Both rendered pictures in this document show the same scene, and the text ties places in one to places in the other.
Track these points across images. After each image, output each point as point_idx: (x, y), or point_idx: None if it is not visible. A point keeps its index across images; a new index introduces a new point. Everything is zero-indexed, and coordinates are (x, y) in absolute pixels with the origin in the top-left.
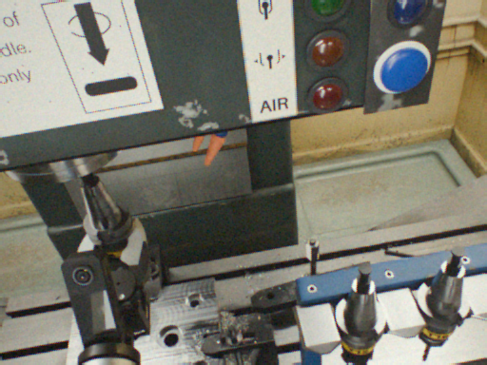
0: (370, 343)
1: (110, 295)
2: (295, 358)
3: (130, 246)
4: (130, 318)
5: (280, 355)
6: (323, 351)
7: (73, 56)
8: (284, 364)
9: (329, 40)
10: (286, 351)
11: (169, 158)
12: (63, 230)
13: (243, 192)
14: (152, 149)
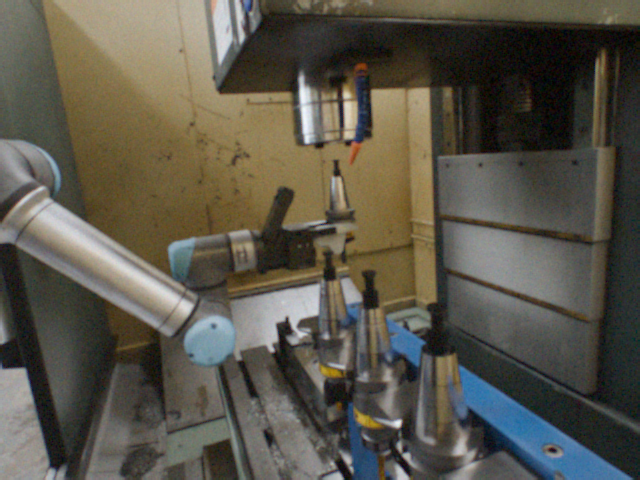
0: (321, 357)
1: (276, 211)
2: (395, 474)
3: (329, 225)
4: (287, 247)
5: (394, 461)
6: (298, 325)
7: (224, 16)
8: (385, 466)
9: None
10: (409, 477)
11: (513, 293)
12: None
13: (575, 385)
14: (504, 277)
